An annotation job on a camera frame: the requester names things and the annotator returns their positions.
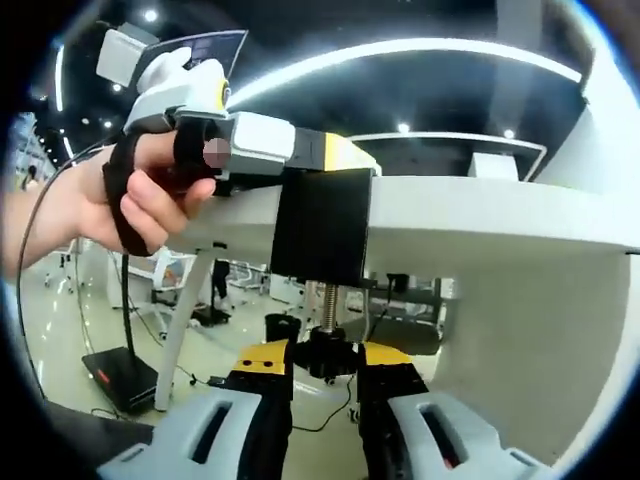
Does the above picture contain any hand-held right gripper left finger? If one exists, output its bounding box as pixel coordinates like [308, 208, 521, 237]
[97, 338, 294, 480]

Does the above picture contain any person's left hand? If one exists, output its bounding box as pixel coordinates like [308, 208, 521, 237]
[74, 122, 229, 259]

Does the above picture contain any curved ceiling light strip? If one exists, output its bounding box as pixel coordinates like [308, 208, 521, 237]
[227, 39, 584, 109]

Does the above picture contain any black fixed fixture clamp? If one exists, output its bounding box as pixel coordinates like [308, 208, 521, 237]
[269, 167, 374, 289]

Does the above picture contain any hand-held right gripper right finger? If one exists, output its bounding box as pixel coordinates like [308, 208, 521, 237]
[357, 343, 556, 480]

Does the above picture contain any dark hanging monitor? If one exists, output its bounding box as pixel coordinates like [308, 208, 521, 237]
[142, 29, 249, 66]

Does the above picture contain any white desk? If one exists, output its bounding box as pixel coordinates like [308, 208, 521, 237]
[154, 169, 640, 466]

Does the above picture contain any white ceiling unit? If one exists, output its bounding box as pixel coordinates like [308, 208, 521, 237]
[95, 22, 146, 89]

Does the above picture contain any white office chair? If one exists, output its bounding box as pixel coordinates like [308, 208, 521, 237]
[149, 247, 199, 341]

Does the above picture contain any black waste bin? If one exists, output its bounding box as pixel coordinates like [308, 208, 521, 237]
[264, 313, 301, 347]

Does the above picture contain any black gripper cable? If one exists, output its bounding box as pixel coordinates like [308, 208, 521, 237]
[12, 133, 126, 401]

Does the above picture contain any black floor cable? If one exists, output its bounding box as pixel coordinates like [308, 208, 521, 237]
[292, 374, 352, 434]

